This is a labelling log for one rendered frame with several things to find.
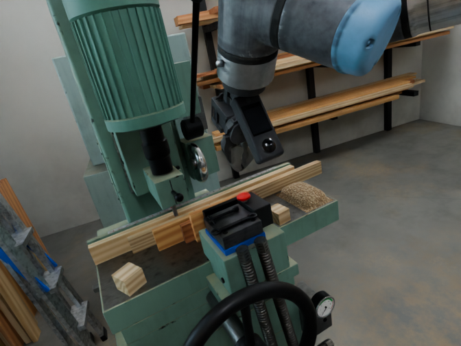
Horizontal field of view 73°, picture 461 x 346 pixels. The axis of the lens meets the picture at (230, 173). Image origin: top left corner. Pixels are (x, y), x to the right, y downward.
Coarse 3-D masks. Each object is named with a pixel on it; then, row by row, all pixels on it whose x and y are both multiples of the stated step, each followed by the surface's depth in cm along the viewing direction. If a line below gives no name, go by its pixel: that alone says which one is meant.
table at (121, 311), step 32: (288, 224) 75; (320, 224) 80; (128, 256) 75; (160, 256) 73; (192, 256) 70; (288, 256) 69; (160, 288) 63; (192, 288) 67; (224, 288) 63; (128, 320) 62
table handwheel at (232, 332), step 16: (256, 288) 51; (272, 288) 52; (288, 288) 53; (224, 304) 49; (240, 304) 49; (304, 304) 56; (208, 320) 48; (224, 320) 48; (240, 320) 62; (304, 320) 59; (192, 336) 47; (208, 336) 48; (240, 336) 57; (256, 336) 56; (304, 336) 60
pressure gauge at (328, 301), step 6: (318, 294) 80; (324, 294) 80; (312, 300) 80; (318, 300) 79; (324, 300) 79; (330, 300) 80; (318, 306) 78; (324, 306) 80; (330, 306) 81; (318, 312) 79; (324, 312) 80; (330, 312) 81
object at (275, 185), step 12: (300, 168) 93; (312, 168) 94; (276, 180) 89; (288, 180) 91; (300, 180) 93; (264, 192) 89; (276, 192) 91; (180, 216) 80; (132, 240) 74; (144, 240) 76; (132, 252) 75
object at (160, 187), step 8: (144, 168) 80; (152, 176) 73; (160, 176) 72; (168, 176) 71; (176, 176) 71; (184, 176) 74; (152, 184) 72; (160, 184) 70; (168, 184) 70; (176, 184) 71; (184, 184) 72; (152, 192) 77; (160, 192) 70; (168, 192) 71; (184, 192) 73; (160, 200) 71; (168, 200) 72; (184, 200) 73
